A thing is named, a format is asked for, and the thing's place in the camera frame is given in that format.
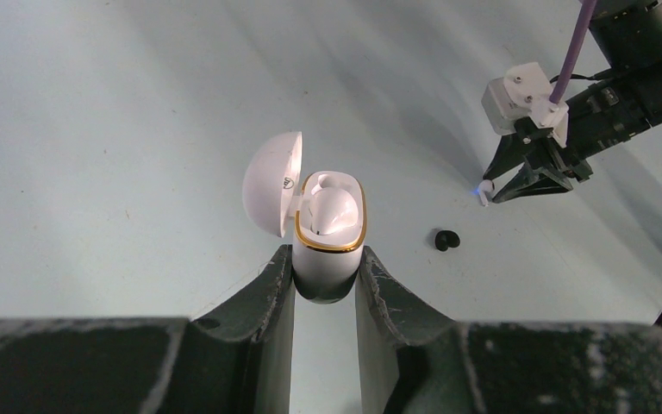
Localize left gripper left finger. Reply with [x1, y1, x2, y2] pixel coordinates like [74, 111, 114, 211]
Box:
[0, 245, 296, 413]

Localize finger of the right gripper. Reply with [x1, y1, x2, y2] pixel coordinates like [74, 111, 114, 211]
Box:
[483, 134, 528, 180]
[492, 161, 573, 204]

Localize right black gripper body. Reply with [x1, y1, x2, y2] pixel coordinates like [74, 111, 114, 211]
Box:
[528, 61, 662, 183]

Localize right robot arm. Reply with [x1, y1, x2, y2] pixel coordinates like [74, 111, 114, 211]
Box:
[478, 1, 662, 204]

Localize white earbud charging case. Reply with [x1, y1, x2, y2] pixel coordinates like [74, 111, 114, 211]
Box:
[242, 131, 368, 304]

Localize white earbud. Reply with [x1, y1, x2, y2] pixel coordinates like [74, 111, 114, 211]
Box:
[309, 187, 359, 235]
[476, 179, 495, 207]

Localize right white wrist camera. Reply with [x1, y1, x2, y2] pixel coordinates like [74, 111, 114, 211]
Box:
[481, 62, 569, 148]

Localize black earbud near centre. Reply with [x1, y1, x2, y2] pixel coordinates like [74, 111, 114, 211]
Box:
[434, 229, 461, 252]

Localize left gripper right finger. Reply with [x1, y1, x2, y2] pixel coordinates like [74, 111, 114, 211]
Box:
[355, 248, 662, 413]

